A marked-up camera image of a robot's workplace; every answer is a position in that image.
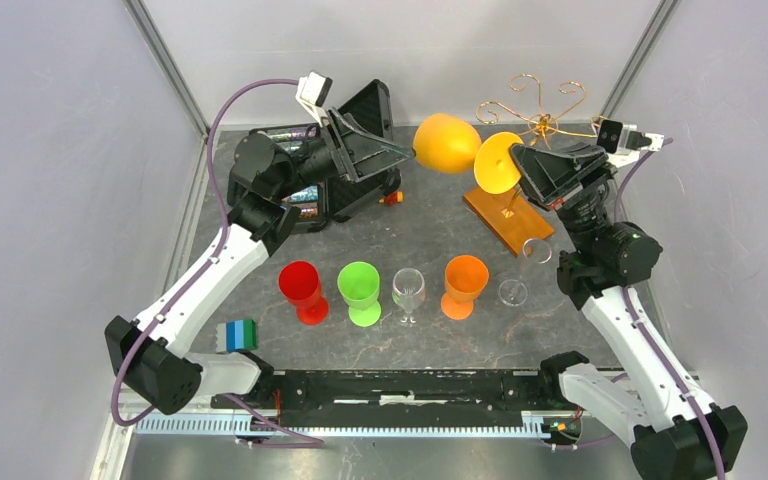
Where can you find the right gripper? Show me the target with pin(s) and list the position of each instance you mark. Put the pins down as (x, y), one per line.
(553, 175)

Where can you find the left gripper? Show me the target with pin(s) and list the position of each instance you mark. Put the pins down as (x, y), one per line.
(361, 155)

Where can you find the yellow wine glass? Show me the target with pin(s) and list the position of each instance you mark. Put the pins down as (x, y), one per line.
(450, 145)

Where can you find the clear flute wine glass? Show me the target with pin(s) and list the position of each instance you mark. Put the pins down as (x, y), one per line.
(532, 261)

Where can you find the orange wine glass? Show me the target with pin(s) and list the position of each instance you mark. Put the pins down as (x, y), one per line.
(465, 278)

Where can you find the green wine glass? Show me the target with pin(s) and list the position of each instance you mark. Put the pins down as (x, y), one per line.
(359, 285)

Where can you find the red wine glass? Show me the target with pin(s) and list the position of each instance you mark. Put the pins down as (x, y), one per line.
(300, 284)

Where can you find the clear round wine glass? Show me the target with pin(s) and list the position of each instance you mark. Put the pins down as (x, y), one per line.
(408, 292)

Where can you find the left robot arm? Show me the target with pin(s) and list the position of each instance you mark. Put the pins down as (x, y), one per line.
(151, 354)

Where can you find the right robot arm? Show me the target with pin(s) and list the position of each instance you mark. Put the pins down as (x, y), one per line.
(671, 426)

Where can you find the black poker chip case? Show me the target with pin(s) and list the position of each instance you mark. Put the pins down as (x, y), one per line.
(301, 178)

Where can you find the red yellow small toy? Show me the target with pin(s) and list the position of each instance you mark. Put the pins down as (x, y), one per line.
(393, 198)

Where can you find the blue green toy block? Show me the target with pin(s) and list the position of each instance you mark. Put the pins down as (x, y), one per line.
(241, 335)

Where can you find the gold wire glass rack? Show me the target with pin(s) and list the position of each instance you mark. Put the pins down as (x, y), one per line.
(509, 216)

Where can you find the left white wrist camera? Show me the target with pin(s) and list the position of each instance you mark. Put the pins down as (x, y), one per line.
(312, 91)

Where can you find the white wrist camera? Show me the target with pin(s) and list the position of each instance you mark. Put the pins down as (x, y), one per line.
(618, 138)
(312, 91)

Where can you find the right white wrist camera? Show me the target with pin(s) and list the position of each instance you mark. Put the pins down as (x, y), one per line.
(618, 138)

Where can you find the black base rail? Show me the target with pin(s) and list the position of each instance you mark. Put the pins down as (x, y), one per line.
(403, 398)

